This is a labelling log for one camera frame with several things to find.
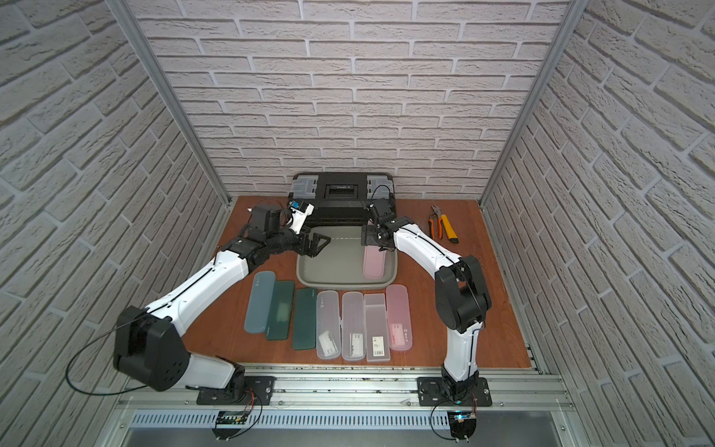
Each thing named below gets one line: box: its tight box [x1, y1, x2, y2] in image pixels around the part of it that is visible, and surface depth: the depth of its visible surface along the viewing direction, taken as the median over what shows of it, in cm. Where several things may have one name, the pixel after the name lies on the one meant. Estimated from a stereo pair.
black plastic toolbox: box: [288, 171, 396, 229], surface depth 102 cm
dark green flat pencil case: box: [292, 287, 318, 352], surface depth 87 cm
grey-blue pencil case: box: [243, 270, 276, 335], surface depth 89 cm
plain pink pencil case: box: [363, 245, 387, 279], surface depth 97 cm
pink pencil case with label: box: [385, 284, 413, 352], surface depth 87 cm
